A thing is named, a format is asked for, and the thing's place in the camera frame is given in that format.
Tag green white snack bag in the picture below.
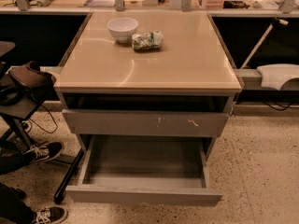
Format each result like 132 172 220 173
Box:
132 31 164 50

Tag grey top drawer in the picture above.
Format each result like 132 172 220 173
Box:
63 109 228 137

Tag black headphones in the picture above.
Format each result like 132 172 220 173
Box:
0 87 22 106

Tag white pole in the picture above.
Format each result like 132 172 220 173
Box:
240 18 289 69

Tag black cable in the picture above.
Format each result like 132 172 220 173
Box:
27 103 59 135

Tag grey drawer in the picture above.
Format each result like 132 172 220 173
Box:
63 109 228 137
66 135 222 206

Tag black sneaker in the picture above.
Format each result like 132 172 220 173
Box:
31 206 68 224
22 142 64 164

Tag black sneaker upper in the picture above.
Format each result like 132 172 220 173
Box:
22 142 64 164

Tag black sneaker lower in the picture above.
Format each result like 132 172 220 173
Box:
31 206 68 224

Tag white ceramic bowl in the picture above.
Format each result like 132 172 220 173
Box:
107 18 139 43

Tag grey drawer cabinet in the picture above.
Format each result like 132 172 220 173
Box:
55 11 242 152

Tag black VR headset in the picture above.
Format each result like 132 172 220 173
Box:
8 61 56 102

